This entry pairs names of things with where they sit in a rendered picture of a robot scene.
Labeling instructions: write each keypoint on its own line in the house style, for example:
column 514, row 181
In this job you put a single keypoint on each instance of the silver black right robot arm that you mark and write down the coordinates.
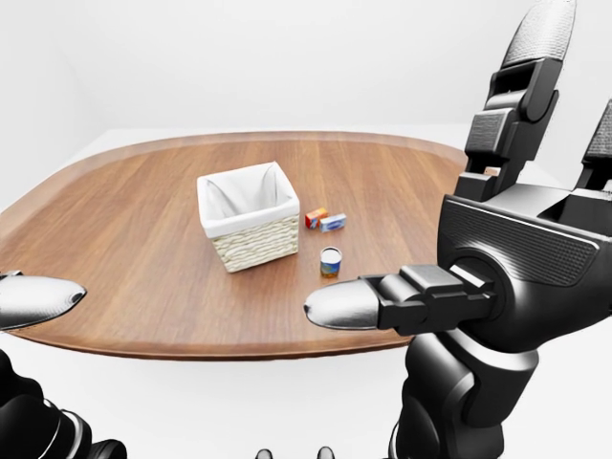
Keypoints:
column 454, row 401

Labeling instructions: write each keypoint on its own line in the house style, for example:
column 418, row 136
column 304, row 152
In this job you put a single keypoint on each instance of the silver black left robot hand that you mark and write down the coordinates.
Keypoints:
column 33, row 301

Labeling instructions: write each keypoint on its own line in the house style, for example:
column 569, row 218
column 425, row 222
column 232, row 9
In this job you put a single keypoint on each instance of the small orange food box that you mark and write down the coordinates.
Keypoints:
column 315, row 218

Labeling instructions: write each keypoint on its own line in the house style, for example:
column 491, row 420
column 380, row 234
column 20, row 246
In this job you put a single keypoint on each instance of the alphabet soup tin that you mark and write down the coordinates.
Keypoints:
column 330, row 263

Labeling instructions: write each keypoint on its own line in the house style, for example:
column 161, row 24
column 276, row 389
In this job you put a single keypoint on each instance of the small blue white food box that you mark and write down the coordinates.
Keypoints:
column 333, row 223

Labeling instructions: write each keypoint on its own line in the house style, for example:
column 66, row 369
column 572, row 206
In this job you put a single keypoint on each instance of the small dark rounded shape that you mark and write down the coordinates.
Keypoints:
column 264, row 454
column 326, row 453

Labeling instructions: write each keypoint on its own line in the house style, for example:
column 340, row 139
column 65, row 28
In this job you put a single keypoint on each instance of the wicker basket with white liner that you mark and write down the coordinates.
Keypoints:
column 248, row 215

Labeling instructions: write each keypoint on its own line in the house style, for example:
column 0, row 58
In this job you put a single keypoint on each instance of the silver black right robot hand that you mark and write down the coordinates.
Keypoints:
column 516, row 268

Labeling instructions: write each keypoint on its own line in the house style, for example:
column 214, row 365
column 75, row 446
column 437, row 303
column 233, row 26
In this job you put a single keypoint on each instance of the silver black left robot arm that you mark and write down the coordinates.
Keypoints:
column 33, row 421

